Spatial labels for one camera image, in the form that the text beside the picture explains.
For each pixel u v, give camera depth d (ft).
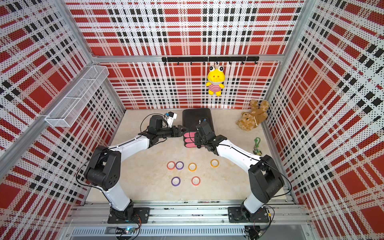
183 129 2.82
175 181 2.82
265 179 1.44
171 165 2.99
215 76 2.99
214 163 3.02
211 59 2.91
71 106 2.36
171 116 2.70
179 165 2.98
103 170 1.57
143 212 2.46
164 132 2.55
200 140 2.23
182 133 2.69
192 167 2.98
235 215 2.39
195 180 2.80
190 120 2.94
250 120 3.41
